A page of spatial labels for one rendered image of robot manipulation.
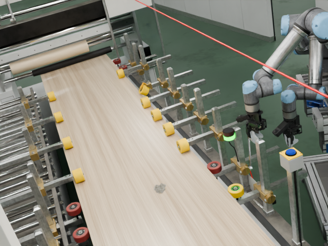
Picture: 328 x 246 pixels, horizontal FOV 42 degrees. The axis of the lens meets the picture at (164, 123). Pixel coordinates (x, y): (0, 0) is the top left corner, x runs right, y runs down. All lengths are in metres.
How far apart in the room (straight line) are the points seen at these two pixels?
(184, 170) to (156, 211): 0.35
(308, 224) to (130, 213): 1.53
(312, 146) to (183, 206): 2.16
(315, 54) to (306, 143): 1.74
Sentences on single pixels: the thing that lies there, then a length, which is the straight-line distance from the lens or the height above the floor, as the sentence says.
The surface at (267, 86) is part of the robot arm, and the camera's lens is 2.23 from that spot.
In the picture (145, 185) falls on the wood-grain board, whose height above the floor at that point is 0.90.
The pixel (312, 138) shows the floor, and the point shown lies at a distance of 4.25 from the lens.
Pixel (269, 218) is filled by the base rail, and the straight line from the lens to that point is 2.36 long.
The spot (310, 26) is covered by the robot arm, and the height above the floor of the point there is 1.57.
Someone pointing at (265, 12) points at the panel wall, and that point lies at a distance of 6.60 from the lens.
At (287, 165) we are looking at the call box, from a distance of 1.89.
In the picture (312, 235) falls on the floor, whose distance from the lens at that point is 3.27.
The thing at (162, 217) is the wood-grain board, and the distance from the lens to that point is 2.17.
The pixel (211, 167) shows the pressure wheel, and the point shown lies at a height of 0.91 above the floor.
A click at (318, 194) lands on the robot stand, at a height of 0.23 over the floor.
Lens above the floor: 2.29
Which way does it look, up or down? 28 degrees down
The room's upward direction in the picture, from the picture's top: 14 degrees counter-clockwise
